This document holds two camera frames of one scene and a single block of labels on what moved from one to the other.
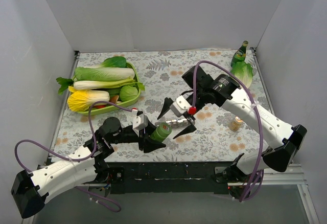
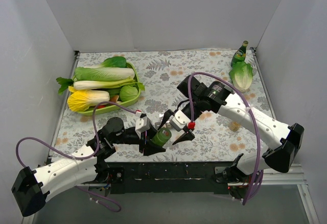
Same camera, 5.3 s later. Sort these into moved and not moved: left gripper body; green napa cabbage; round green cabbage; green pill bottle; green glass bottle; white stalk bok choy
Moved: green pill bottle
Not moved: white stalk bok choy; green napa cabbage; green glass bottle; left gripper body; round green cabbage
